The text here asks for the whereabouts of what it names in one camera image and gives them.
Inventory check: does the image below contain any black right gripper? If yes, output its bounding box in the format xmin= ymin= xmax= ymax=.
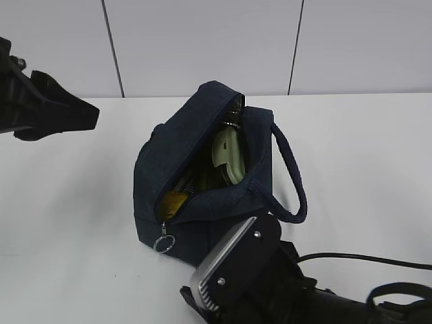
xmin=180 ymin=244 xmax=324 ymax=323

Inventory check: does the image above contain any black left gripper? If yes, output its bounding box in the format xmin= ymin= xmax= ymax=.
xmin=1 ymin=38 xmax=100 ymax=140

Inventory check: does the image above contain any silver zipper pull ring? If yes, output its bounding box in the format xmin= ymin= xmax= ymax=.
xmin=153 ymin=221 xmax=176 ymax=253

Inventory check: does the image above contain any yellow pear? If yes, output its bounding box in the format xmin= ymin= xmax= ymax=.
xmin=159 ymin=190 xmax=188 ymax=221

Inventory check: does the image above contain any dark navy insulated lunch bag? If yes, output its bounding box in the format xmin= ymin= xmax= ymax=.
xmin=133 ymin=80 xmax=307 ymax=266

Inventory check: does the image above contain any green lidded glass food container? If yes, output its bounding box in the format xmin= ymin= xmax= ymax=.
xmin=200 ymin=126 xmax=246 ymax=190

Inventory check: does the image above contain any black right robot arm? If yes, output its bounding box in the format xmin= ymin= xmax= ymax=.
xmin=180 ymin=241 xmax=431 ymax=323

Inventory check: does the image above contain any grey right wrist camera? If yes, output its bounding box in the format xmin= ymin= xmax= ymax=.
xmin=190 ymin=212 xmax=281 ymax=312

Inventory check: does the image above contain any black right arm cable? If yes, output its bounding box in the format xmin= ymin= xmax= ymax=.
xmin=296 ymin=252 xmax=432 ymax=271

